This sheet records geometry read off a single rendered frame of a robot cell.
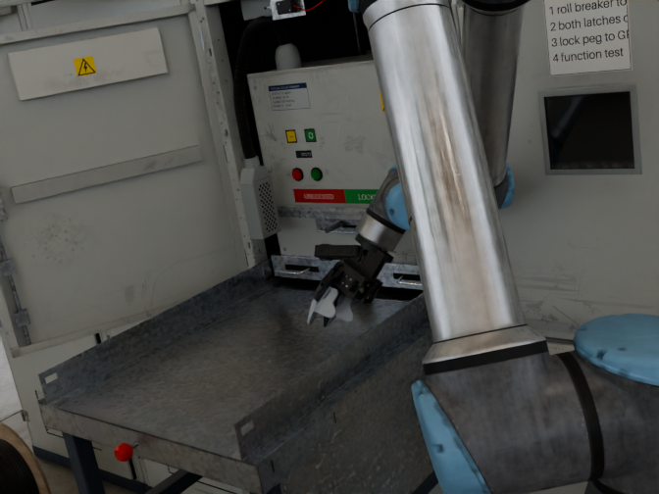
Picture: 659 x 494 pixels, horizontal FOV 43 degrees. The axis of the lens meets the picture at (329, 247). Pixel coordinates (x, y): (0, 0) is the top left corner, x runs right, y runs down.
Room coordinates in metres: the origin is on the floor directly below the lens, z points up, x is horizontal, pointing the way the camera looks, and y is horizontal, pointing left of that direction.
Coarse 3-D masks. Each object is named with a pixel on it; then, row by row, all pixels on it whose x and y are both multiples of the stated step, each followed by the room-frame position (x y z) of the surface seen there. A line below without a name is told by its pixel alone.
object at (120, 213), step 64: (0, 64) 1.97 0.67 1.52; (64, 64) 2.00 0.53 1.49; (128, 64) 2.05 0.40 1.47; (192, 64) 2.13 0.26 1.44; (0, 128) 1.96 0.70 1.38; (64, 128) 2.01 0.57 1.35; (128, 128) 2.06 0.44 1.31; (192, 128) 2.12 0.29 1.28; (0, 192) 1.95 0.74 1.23; (64, 192) 1.98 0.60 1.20; (128, 192) 2.05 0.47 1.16; (192, 192) 2.11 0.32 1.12; (0, 256) 1.93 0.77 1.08; (64, 256) 1.98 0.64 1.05; (128, 256) 2.04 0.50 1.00; (192, 256) 2.10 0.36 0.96; (64, 320) 1.97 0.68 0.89; (128, 320) 2.00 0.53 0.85
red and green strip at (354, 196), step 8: (296, 192) 2.03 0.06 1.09; (304, 192) 2.02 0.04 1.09; (312, 192) 2.00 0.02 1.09; (320, 192) 1.98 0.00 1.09; (328, 192) 1.97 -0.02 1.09; (336, 192) 1.95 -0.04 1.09; (344, 192) 1.94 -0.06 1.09; (352, 192) 1.92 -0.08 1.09; (360, 192) 1.91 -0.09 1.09; (368, 192) 1.89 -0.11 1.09; (376, 192) 1.88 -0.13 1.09; (296, 200) 2.04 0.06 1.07; (304, 200) 2.02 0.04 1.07; (312, 200) 2.00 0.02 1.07; (320, 200) 1.99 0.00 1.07; (328, 200) 1.97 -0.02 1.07; (336, 200) 1.95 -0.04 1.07; (344, 200) 1.94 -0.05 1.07; (352, 200) 1.92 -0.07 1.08; (360, 200) 1.91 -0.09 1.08; (368, 200) 1.89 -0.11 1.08
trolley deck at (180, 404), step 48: (192, 336) 1.81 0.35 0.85; (240, 336) 1.76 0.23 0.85; (288, 336) 1.71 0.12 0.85; (336, 336) 1.66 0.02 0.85; (144, 384) 1.58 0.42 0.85; (192, 384) 1.54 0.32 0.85; (240, 384) 1.50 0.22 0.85; (288, 384) 1.47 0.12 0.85; (384, 384) 1.46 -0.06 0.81; (96, 432) 1.47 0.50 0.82; (144, 432) 1.37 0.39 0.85; (192, 432) 1.34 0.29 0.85; (288, 432) 1.28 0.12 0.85; (336, 432) 1.34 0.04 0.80; (240, 480) 1.22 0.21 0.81
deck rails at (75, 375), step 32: (224, 288) 1.97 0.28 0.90; (256, 288) 2.05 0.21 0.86; (160, 320) 1.81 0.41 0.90; (192, 320) 1.88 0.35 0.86; (384, 320) 1.54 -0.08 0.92; (416, 320) 1.62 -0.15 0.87; (96, 352) 1.67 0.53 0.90; (128, 352) 1.73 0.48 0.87; (352, 352) 1.45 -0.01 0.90; (384, 352) 1.53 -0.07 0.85; (64, 384) 1.60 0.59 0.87; (96, 384) 1.62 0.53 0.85; (320, 384) 1.37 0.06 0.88; (256, 416) 1.24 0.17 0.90; (288, 416) 1.30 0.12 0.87; (256, 448) 1.23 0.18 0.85
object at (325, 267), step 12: (276, 264) 2.09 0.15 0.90; (288, 264) 2.06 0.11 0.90; (300, 264) 2.04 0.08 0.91; (312, 264) 2.01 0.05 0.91; (324, 264) 1.99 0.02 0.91; (396, 264) 1.85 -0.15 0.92; (408, 264) 1.83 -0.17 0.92; (288, 276) 2.07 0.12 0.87; (300, 276) 2.04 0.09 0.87; (312, 276) 2.02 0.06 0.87; (324, 276) 1.99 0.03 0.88; (384, 276) 1.87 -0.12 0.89; (396, 276) 1.85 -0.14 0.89; (408, 276) 1.83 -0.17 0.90; (408, 288) 1.83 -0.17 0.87; (420, 288) 1.81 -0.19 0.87
